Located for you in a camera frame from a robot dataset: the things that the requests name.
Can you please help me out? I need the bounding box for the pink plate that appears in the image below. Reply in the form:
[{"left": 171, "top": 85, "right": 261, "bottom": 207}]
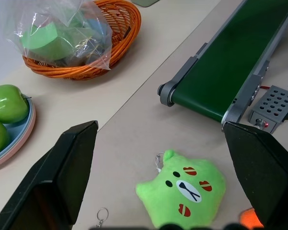
[{"left": 0, "top": 100, "right": 36, "bottom": 170}]

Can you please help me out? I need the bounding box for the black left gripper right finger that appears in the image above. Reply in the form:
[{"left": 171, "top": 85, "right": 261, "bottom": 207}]
[{"left": 223, "top": 121, "right": 288, "bottom": 230}]

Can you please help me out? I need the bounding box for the silver keyring chain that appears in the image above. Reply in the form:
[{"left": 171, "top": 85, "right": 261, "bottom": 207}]
[{"left": 94, "top": 208, "right": 109, "bottom": 229}]

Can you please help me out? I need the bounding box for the green conveyor belt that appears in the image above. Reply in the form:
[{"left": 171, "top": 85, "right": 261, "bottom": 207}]
[{"left": 157, "top": 0, "right": 288, "bottom": 131}]

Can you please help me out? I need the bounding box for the orange object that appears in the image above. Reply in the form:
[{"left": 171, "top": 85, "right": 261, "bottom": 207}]
[{"left": 240, "top": 207, "right": 264, "bottom": 229}]

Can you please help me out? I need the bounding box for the green apple with stem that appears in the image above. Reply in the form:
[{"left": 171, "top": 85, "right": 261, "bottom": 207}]
[{"left": 0, "top": 84, "right": 32, "bottom": 124}]

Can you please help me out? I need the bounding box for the grey perforated control box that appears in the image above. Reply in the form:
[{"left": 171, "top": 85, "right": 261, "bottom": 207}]
[{"left": 248, "top": 85, "right": 288, "bottom": 134}]

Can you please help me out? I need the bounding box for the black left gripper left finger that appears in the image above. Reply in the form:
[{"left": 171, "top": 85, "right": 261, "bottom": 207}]
[{"left": 0, "top": 120, "right": 99, "bottom": 230}]

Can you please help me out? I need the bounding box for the clear plastic bag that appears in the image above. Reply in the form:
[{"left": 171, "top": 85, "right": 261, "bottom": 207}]
[{"left": 6, "top": 0, "right": 114, "bottom": 70}]

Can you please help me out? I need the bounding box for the green foam block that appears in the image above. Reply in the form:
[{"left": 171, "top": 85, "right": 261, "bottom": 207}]
[{"left": 20, "top": 22, "right": 74, "bottom": 60}]

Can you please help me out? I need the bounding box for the pale green object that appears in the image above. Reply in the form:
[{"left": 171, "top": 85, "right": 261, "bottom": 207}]
[{"left": 132, "top": 0, "right": 160, "bottom": 8}]

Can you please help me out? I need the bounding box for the blue foam block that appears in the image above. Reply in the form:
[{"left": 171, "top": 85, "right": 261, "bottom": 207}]
[{"left": 85, "top": 16, "right": 112, "bottom": 40}]

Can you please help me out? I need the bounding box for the green plush toy keychain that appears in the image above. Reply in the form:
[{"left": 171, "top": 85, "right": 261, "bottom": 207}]
[{"left": 135, "top": 149, "right": 227, "bottom": 229}]

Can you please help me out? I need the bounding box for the blue plate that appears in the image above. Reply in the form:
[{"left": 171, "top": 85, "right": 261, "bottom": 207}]
[{"left": 0, "top": 94, "right": 34, "bottom": 162}]

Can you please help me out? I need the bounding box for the orange wicker basket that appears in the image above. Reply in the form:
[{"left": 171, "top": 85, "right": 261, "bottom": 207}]
[{"left": 22, "top": 0, "right": 142, "bottom": 81}]

